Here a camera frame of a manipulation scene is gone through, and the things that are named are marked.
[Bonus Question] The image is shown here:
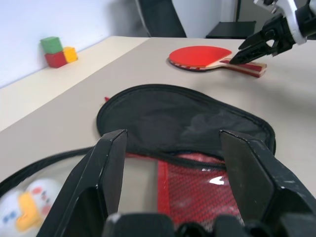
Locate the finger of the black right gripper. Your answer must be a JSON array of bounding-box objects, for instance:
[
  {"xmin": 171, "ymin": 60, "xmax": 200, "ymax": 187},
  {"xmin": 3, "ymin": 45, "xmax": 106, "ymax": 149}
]
[
  {"xmin": 238, "ymin": 29, "xmax": 277, "ymax": 50},
  {"xmin": 229, "ymin": 45, "xmax": 275, "ymax": 66}
]

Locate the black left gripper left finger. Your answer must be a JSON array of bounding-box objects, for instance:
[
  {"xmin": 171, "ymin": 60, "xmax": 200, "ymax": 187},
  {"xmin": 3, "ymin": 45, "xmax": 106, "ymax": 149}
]
[{"xmin": 37, "ymin": 129, "xmax": 128, "ymax": 237}]

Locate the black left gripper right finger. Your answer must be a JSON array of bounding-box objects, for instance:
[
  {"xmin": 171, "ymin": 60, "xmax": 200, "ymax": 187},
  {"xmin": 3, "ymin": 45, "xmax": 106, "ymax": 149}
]
[{"xmin": 219, "ymin": 129, "xmax": 316, "ymax": 226}]

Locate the red table tennis paddle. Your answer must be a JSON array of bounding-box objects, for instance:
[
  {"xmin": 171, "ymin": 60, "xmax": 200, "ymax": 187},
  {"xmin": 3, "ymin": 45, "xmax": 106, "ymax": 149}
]
[{"xmin": 168, "ymin": 45, "xmax": 268, "ymax": 79}]

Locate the white plush charm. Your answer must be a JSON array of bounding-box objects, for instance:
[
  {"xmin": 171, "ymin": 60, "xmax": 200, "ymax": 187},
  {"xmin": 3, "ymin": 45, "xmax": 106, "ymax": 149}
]
[{"xmin": 0, "ymin": 179, "xmax": 62, "ymax": 234}]

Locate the black and red paddle case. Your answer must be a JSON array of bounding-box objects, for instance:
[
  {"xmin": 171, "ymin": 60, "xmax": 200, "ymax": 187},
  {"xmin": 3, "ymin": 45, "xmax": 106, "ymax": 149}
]
[{"xmin": 0, "ymin": 83, "xmax": 277, "ymax": 237}]

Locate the black cabinet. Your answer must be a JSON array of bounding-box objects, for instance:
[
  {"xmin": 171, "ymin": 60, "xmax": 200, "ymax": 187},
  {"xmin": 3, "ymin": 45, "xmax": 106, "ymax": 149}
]
[{"xmin": 205, "ymin": 21, "xmax": 257, "ymax": 40}]

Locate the red cube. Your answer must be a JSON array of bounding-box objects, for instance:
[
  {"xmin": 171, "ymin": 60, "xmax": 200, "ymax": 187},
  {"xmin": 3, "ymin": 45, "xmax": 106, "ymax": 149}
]
[{"xmin": 44, "ymin": 51, "xmax": 67, "ymax": 69}]

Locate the yellow cube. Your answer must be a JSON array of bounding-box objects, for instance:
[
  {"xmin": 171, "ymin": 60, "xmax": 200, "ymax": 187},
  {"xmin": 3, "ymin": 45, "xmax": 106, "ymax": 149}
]
[{"xmin": 63, "ymin": 46, "xmax": 79, "ymax": 64}]

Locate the green cube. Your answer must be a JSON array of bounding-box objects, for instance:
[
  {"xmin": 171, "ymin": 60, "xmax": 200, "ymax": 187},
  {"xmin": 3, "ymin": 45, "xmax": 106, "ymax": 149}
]
[{"xmin": 40, "ymin": 36, "xmax": 62, "ymax": 54}]

